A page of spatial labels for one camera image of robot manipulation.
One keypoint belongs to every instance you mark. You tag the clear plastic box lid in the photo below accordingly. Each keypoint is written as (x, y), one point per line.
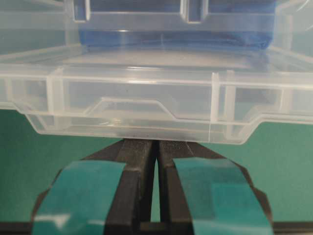
(215, 97)

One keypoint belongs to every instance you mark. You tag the blue foam insert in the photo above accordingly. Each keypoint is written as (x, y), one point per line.
(231, 24)

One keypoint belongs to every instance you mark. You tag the clear plastic storage box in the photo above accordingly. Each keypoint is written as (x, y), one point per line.
(41, 33)

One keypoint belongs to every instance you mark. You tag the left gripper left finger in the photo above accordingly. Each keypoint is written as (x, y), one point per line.
(106, 193)

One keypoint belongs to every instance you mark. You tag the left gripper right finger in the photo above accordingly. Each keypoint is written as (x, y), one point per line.
(204, 193)

